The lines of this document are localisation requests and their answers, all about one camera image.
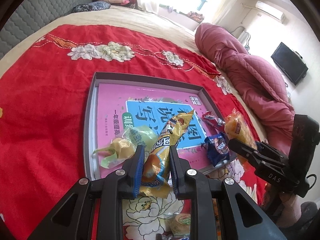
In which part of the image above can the orange clear biscuit bag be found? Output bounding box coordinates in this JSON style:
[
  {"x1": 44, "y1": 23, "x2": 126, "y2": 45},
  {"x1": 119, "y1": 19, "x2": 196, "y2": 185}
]
[{"x1": 224, "y1": 109, "x2": 257, "y2": 150}]

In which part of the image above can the green pastry packet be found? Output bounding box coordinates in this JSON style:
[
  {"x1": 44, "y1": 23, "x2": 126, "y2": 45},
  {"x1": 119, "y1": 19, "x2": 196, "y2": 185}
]
[{"x1": 93, "y1": 125, "x2": 157, "y2": 169}]

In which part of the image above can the blue oreo cookie packet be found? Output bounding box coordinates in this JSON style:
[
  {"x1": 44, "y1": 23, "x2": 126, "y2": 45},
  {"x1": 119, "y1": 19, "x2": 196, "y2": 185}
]
[{"x1": 204, "y1": 133, "x2": 230, "y2": 166}]

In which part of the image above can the yellow snack packet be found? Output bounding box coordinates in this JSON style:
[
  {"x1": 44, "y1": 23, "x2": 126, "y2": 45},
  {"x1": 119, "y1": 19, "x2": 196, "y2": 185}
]
[{"x1": 140, "y1": 111, "x2": 194, "y2": 198}]

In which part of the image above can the red candy wrapper packet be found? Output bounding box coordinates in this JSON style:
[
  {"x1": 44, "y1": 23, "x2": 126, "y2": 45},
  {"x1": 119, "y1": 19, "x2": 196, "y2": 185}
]
[{"x1": 202, "y1": 111, "x2": 225, "y2": 132}]

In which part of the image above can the small round pastry packet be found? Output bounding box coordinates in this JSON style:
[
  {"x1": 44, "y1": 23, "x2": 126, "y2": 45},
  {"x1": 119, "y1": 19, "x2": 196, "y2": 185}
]
[{"x1": 165, "y1": 213, "x2": 191, "y2": 235}]

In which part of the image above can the black snickers bar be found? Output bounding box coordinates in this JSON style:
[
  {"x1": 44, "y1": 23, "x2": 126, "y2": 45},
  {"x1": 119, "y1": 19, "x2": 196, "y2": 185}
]
[{"x1": 155, "y1": 233, "x2": 190, "y2": 240}]

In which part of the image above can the pink and blue book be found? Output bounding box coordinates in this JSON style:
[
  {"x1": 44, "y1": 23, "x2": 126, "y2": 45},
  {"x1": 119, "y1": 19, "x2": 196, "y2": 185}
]
[{"x1": 97, "y1": 83, "x2": 216, "y2": 170}]

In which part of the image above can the grey cardboard box tray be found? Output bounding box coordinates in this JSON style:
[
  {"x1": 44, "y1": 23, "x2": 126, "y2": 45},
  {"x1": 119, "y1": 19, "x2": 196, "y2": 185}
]
[{"x1": 83, "y1": 72, "x2": 229, "y2": 180}]

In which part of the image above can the pink quilted comforter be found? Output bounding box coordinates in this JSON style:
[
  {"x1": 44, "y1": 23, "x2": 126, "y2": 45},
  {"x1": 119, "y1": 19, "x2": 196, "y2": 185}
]
[{"x1": 195, "y1": 23, "x2": 295, "y2": 154}]

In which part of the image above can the black television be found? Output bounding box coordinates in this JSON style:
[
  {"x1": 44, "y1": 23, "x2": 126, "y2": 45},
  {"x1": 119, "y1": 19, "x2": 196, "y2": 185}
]
[{"x1": 271, "y1": 42, "x2": 308, "y2": 86}]

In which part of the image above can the white air conditioner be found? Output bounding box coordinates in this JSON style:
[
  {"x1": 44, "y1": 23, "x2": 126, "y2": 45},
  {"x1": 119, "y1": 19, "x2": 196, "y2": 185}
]
[{"x1": 255, "y1": 1, "x2": 286, "y2": 23}]

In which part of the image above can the dark blue patterned cushion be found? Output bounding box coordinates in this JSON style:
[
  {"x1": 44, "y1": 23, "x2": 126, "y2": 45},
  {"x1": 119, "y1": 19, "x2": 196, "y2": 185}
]
[{"x1": 72, "y1": 1, "x2": 111, "y2": 13}]

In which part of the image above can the grey quilted headboard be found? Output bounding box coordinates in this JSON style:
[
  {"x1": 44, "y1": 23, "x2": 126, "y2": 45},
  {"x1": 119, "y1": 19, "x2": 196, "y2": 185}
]
[{"x1": 1, "y1": 0, "x2": 92, "y2": 57}]

